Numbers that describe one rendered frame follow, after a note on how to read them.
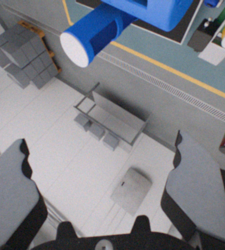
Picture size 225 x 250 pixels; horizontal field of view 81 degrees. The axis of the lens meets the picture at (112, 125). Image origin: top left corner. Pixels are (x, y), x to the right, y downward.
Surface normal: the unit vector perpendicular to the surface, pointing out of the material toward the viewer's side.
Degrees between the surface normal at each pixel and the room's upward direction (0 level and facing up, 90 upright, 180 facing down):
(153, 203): 90
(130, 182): 90
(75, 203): 90
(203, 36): 0
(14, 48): 90
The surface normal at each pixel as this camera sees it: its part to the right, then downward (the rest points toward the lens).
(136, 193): -0.02, -0.39
